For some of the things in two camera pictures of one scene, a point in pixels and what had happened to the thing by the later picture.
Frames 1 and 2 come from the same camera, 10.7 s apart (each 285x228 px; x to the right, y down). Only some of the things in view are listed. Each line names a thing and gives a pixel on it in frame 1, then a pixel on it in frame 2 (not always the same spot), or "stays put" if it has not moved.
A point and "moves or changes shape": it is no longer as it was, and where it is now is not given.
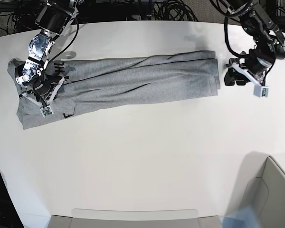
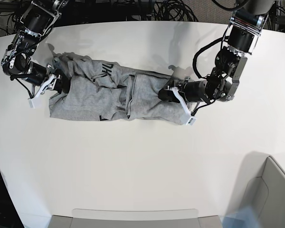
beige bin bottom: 134,218 stays put
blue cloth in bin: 245,218 stays put
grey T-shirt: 100,85 moves or changes shape
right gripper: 261,59 -> 192,91
